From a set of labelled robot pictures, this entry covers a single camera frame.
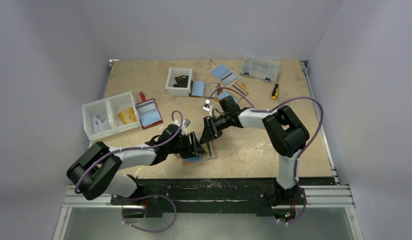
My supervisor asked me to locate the orange card holder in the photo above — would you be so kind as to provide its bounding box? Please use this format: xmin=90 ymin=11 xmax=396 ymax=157
xmin=215 ymin=83 xmax=249 ymax=104

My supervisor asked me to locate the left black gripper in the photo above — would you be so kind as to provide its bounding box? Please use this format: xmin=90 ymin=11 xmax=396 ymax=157
xmin=167 ymin=132 xmax=206 ymax=159

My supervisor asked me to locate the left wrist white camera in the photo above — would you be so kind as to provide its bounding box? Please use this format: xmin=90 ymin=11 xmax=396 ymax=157
xmin=173 ymin=118 xmax=190 ymax=135

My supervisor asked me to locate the aluminium frame rail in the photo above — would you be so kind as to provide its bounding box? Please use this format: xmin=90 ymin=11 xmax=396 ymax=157
xmin=53 ymin=184 xmax=364 ymax=240

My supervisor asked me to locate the pink card holder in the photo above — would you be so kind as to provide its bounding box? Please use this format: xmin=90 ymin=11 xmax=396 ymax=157
xmin=182 ymin=141 xmax=217 ymax=165

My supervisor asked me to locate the orange card in bin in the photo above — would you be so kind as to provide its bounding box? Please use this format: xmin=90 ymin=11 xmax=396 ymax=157
xmin=118 ymin=107 xmax=137 ymax=125

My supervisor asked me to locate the wrist white camera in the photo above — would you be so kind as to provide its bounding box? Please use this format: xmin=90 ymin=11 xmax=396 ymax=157
xmin=202 ymin=99 xmax=213 ymax=116
xmin=173 ymin=118 xmax=190 ymax=135

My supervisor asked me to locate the red card holder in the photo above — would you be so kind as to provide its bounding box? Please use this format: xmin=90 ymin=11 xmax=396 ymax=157
xmin=136 ymin=91 xmax=163 ymax=130

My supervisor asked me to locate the small white square box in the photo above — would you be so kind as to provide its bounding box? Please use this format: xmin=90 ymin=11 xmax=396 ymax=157
xmin=165 ymin=67 xmax=193 ymax=97

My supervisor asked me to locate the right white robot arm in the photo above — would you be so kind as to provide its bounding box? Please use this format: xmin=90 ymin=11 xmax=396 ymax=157
xmin=199 ymin=96 xmax=309 ymax=206

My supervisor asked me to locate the yellow black screwdriver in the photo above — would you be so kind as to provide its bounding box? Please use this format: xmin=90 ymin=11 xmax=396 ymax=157
xmin=271 ymin=83 xmax=279 ymax=100

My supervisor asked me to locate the white two-compartment bin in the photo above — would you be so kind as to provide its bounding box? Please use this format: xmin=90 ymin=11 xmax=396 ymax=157
xmin=82 ymin=91 xmax=141 ymax=142

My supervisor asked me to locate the white card holder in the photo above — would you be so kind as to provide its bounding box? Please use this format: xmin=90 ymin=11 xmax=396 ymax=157
xmin=209 ymin=63 xmax=241 ymax=87

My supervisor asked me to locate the black object in box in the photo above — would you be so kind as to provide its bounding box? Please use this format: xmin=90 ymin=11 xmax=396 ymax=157
xmin=173 ymin=75 xmax=189 ymax=88

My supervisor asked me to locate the printed card in bin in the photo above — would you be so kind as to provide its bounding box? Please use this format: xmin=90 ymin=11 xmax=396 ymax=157
xmin=92 ymin=112 xmax=111 ymax=134

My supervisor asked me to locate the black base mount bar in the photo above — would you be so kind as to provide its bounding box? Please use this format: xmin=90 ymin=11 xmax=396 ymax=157
xmin=108 ymin=177 xmax=337 ymax=220

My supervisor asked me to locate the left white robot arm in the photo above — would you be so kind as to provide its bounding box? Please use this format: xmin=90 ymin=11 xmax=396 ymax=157
xmin=66 ymin=124 xmax=207 ymax=205

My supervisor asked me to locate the clear plastic organizer box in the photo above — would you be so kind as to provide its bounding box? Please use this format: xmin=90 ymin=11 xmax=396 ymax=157
xmin=240 ymin=55 xmax=280 ymax=83

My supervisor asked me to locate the brown open card holder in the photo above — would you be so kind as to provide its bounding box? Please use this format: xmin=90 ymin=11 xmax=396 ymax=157
xmin=189 ymin=81 xmax=222 ymax=98

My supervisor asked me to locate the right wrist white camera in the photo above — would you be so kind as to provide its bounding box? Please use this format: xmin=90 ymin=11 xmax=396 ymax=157
xmin=202 ymin=99 xmax=213 ymax=116

